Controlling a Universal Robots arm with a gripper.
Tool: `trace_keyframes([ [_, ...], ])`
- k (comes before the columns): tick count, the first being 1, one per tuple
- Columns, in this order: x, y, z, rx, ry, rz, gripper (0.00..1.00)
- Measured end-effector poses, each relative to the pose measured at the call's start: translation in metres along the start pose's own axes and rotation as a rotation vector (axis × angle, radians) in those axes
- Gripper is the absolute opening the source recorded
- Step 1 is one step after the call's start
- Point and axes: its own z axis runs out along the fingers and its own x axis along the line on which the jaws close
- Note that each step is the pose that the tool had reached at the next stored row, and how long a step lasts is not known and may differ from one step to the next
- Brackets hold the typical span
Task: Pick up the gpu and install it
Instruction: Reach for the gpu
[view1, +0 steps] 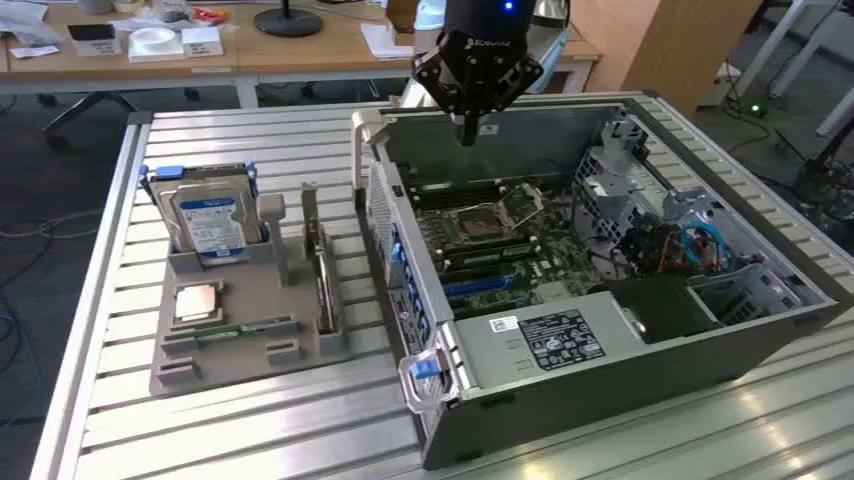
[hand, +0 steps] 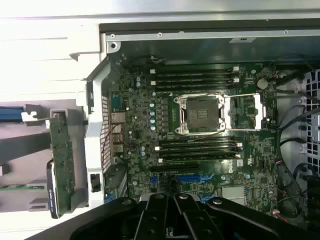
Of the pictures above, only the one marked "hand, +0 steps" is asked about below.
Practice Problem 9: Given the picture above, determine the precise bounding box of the blue expansion slot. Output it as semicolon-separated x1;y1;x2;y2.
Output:
149;175;201;184

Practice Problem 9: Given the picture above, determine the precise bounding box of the silver socket locking lever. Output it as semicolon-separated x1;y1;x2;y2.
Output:
186;133;238;146

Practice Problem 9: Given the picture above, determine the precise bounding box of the green RAM stick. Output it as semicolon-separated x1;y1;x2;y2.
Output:
0;184;47;192

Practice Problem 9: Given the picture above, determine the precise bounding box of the silver socket cover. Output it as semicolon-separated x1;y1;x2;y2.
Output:
223;92;268;131

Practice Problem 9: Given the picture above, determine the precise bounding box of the CPU socket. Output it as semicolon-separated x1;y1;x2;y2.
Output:
174;93;227;136

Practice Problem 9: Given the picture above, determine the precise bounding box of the black RAM slot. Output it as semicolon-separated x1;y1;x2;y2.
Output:
149;77;241;85
154;71;236;79
154;84;236;92
158;149;238;156
154;144;242;151
158;138;238;145
149;65;241;73

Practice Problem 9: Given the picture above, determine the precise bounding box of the hard disk with blue rails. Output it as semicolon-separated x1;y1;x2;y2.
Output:
0;106;26;124

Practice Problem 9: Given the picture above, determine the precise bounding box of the green motherboard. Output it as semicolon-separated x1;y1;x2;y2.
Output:
107;53;280;217

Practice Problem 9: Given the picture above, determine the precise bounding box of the black expansion slot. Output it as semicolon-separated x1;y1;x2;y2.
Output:
149;163;201;173

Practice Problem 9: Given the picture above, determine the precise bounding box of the silver chipset heatsink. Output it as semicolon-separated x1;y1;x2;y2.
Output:
221;186;245;205

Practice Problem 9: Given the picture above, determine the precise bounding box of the open grey PC case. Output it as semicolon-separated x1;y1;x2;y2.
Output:
83;11;320;240

